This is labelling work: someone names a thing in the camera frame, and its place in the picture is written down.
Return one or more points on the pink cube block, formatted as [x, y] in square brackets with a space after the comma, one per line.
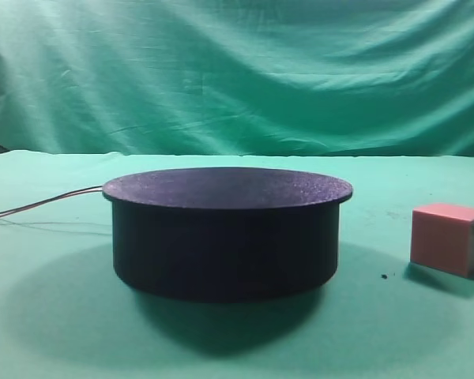
[443, 238]

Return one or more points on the black round turntable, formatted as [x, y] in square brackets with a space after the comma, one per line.
[225, 234]

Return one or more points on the green cloth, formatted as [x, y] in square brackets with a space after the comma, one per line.
[379, 93]

